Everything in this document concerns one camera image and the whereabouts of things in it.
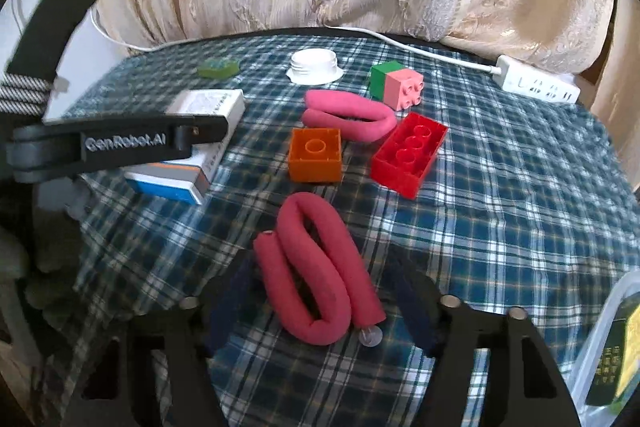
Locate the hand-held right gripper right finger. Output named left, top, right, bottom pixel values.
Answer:
left=385, top=247, right=583, bottom=427

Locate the light pink foam curler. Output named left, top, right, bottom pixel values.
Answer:
left=301, top=89, right=398, bottom=144

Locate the yellow and green box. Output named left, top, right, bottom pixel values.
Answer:
left=585, top=297, right=640, bottom=413

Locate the white blue orange carton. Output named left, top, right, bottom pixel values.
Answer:
left=124, top=89, right=247, bottom=206

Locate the small green scalloped piece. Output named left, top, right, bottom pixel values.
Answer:
left=196, top=58, right=240, bottom=80

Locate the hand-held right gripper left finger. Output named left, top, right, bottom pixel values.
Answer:
left=65, top=252, right=256, bottom=427

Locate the white plastic cup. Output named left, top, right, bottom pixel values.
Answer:
left=286, top=49, right=345, bottom=86

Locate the person's left hand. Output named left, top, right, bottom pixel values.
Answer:
left=35, top=177, right=93, bottom=228

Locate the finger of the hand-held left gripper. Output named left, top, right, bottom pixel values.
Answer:
left=174, top=114, right=232, bottom=148

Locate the white power strip cable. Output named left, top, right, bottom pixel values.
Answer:
left=320, top=25, right=503, bottom=75

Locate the blue plaid tablecloth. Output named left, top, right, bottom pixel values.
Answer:
left=45, top=29, right=640, bottom=427

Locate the thin white cable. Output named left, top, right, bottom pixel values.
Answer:
left=90, top=4, right=153, bottom=52

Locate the braided striped cable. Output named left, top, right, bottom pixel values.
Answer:
left=0, top=73, right=53, bottom=115

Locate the red toy block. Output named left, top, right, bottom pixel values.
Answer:
left=370, top=112, right=448, bottom=200

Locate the white power strip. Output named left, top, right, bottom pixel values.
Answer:
left=495, top=54, right=582, bottom=104

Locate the green and pink toy block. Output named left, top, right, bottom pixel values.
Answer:
left=370, top=62, right=425, bottom=112

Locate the dark pink foam curler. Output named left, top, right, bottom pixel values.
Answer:
left=252, top=192, right=387, bottom=348

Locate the clear plastic container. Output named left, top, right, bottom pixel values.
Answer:
left=570, top=269, right=640, bottom=427

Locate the orange toy block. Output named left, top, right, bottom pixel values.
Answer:
left=288, top=128, right=343, bottom=184

